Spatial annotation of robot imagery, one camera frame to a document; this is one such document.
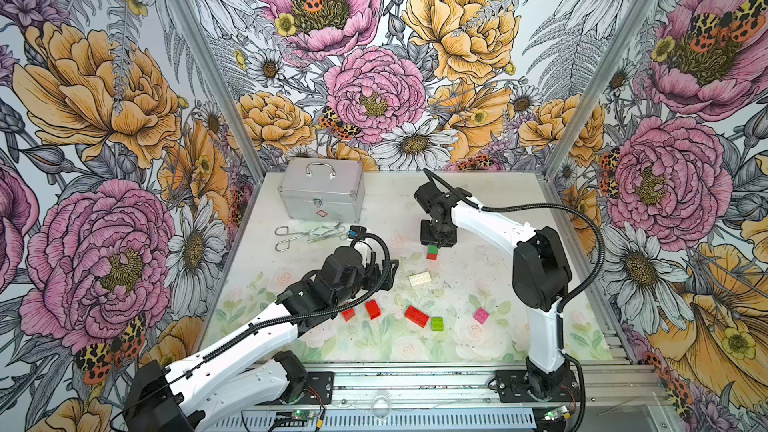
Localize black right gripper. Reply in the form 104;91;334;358
419;218;457;249

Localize white lego brick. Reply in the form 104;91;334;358
408;271;432;287

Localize magenta lego brick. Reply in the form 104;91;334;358
473;307;490;325

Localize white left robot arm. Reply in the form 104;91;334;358
118;227;399;431

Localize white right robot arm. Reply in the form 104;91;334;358
414;170;572;401

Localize small red lego brick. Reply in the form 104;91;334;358
342;309;355;322

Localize red square lego brick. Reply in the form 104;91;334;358
365;300;382;320

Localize long red lego brick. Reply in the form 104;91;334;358
404;306;430;328

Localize lime green lego brick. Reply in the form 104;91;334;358
430;317;445;332

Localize steel surgical scissors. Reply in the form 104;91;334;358
274;224;345;237

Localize steel forceps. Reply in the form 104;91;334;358
274;232;347;253

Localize silver metal case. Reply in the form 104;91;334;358
278;158;365;223

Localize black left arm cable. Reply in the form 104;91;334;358
113;232;392;409

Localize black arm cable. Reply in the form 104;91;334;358
422;169;606;313
113;232;392;409

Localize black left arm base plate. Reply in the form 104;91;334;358
279;371;335;405

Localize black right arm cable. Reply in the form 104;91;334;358
422;169;606;313

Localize aluminium front rail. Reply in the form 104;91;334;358
170;362;670;408

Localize white vented cable duct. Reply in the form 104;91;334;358
207;408;537;431

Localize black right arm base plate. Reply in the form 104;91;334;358
488;369;582;404

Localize aluminium frame post right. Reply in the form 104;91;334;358
543;0;658;181

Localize aluminium frame post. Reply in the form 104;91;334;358
543;0;658;181
166;0;266;185

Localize aluminium frame post left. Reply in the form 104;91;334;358
166;0;266;185

